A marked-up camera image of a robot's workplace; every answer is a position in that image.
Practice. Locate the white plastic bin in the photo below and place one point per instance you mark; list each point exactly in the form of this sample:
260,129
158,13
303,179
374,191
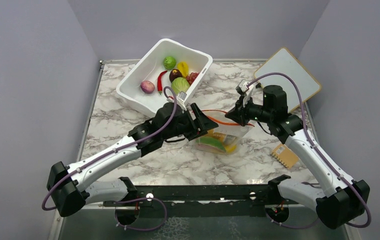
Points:
139,88

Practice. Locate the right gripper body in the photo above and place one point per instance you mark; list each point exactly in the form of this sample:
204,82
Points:
245,113

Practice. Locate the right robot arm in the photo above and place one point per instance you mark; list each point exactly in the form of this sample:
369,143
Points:
340,199

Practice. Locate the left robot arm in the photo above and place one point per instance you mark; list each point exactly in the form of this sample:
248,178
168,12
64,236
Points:
70,187

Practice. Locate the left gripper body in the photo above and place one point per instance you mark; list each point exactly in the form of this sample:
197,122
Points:
186,125

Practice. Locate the yellow bell pepper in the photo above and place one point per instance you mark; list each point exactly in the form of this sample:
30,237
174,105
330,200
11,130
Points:
183,68

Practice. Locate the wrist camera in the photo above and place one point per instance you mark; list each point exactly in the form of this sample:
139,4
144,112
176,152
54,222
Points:
181,100
244,88

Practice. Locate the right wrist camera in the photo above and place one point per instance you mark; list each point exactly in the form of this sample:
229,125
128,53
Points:
244,88

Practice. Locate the small yellow notebook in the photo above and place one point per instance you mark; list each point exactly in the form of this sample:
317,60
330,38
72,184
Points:
284,156

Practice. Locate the red chili pepper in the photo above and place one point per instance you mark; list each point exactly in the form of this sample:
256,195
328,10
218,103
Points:
159,81

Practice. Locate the purple onion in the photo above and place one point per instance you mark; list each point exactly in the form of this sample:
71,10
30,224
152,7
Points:
147,87

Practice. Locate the white board wooden frame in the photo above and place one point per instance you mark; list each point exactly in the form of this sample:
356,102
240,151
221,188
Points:
283,61

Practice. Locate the green cabbage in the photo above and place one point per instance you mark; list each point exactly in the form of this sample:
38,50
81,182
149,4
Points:
180,84

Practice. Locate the red grapes bunch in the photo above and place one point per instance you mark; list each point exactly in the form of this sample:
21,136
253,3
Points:
192,77

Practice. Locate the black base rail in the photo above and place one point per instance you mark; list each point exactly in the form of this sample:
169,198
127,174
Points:
188,201

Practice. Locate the small green lime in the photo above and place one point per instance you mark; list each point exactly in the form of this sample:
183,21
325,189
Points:
169,62

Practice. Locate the clear zip top bag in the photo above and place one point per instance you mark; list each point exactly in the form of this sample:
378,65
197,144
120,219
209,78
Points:
228,132

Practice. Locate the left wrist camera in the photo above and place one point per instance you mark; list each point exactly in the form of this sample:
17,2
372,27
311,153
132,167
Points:
181,100

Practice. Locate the dark purple fruit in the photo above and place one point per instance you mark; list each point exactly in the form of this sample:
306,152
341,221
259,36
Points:
174,74

